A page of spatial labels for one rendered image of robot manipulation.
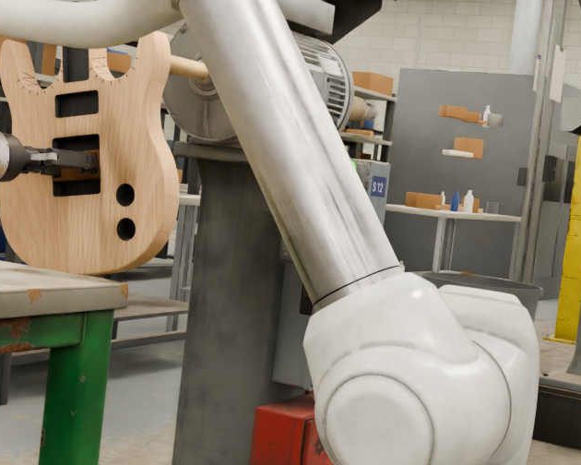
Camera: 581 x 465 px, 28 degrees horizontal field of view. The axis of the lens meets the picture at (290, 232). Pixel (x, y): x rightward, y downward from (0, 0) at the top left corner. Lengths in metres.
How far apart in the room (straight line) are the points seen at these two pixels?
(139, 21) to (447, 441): 0.70
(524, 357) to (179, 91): 1.11
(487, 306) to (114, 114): 0.84
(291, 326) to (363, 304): 1.18
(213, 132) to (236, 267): 0.30
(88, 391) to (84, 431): 0.05
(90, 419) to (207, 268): 0.99
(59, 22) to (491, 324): 0.69
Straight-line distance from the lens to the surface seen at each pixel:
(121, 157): 1.91
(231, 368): 2.35
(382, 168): 2.06
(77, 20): 1.56
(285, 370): 2.32
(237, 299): 2.33
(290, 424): 2.27
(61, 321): 1.34
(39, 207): 2.02
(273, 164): 1.20
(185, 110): 2.22
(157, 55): 1.90
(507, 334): 1.31
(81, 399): 1.39
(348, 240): 1.17
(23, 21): 1.62
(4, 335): 1.27
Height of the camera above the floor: 1.09
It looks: 3 degrees down
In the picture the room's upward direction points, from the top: 6 degrees clockwise
